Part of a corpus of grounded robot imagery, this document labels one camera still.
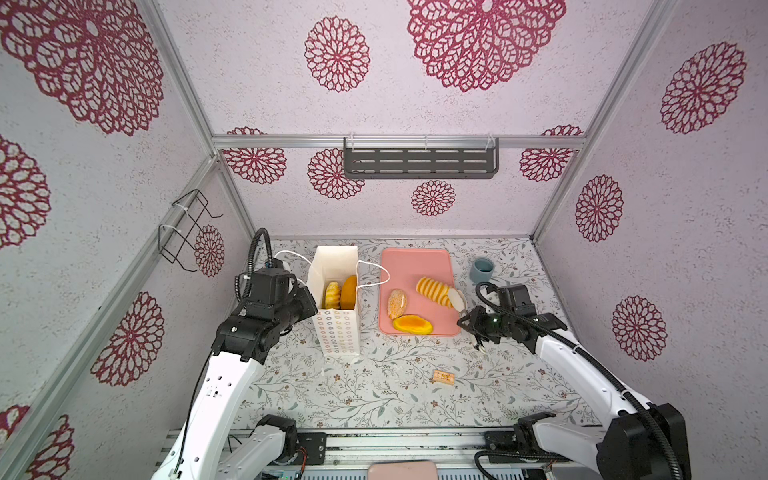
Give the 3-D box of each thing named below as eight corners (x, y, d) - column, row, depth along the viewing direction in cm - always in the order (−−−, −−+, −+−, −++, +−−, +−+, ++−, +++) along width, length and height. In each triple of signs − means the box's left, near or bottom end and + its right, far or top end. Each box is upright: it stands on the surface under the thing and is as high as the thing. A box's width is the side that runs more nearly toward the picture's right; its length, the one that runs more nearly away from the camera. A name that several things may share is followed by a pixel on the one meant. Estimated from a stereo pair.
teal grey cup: (471, 283, 109) (475, 271, 104) (468, 270, 113) (472, 258, 108) (491, 283, 109) (496, 271, 104) (487, 270, 113) (492, 258, 108)
